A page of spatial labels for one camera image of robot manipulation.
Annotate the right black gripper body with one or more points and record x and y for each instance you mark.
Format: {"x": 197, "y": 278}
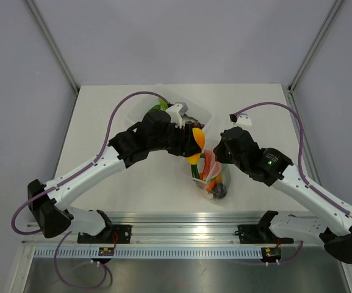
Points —
{"x": 224, "y": 155}

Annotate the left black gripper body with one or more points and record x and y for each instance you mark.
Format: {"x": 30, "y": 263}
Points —
{"x": 172, "y": 141}

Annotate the watermelon slice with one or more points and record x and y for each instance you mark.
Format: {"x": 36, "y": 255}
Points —
{"x": 211, "y": 168}

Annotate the yellow orange mango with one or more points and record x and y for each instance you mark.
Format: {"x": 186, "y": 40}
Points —
{"x": 199, "y": 139}

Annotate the green orange mango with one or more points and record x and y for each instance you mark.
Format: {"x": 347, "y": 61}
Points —
{"x": 215, "y": 180}

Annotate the clear zip top bag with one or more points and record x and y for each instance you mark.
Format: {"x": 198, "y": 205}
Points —
{"x": 203, "y": 186}

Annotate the green scallion bunch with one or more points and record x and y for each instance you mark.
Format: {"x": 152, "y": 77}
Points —
{"x": 195, "y": 172}

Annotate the green chili pepper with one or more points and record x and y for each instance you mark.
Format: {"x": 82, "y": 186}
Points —
{"x": 156, "y": 107}

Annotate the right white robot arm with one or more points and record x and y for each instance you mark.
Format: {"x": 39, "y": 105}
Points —
{"x": 319, "y": 202}

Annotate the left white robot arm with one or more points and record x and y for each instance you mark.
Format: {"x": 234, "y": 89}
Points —
{"x": 50, "y": 203}

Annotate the green grape bunch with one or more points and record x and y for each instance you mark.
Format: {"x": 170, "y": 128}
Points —
{"x": 162, "y": 105}

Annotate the grey toy fish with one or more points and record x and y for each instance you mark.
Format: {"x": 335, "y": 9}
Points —
{"x": 188, "y": 119}

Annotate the purple grape bunch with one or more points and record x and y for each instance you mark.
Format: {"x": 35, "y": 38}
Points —
{"x": 199, "y": 125}

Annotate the white plastic basket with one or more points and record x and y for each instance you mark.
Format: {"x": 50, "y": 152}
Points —
{"x": 142, "y": 104}

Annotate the right small circuit board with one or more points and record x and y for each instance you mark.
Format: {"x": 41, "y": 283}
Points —
{"x": 271, "y": 254}

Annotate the small circuit board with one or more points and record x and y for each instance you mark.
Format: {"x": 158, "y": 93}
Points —
{"x": 106, "y": 251}
{"x": 271, "y": 254}

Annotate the left small circuit board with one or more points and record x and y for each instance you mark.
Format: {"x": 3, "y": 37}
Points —
{"x": 106, "y": 251}

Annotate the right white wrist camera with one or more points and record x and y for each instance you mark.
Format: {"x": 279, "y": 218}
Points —
{"x": 240, "y": 120}

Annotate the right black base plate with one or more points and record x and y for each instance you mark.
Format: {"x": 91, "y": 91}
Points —
{"x": 252, "y": 234}

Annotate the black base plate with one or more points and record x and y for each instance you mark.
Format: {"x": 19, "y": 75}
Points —
{"x": 119, "y": 234}
{"x": 252, "y": 234}

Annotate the aluminium mounting rail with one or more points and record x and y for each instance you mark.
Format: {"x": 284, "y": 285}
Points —
{"x": 175, "y": 229}

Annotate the right aluminium frame post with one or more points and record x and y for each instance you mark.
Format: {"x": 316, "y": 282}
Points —
{"x": 316, "y": 43}

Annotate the aluminium frame post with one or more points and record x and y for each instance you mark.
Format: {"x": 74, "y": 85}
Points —
{"x": 46, "y": 33}
{"x": 316, "y": 43}

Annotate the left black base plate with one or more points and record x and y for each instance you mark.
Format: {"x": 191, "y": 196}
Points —
{"x": 119, "y": 234}

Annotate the white slotted cable duct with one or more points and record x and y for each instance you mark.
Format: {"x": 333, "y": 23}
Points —
{"x": 153, "y": 253}

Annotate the left aluminium frame post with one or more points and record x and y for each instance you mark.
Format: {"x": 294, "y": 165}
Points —
{"x": 46, "y": 33}

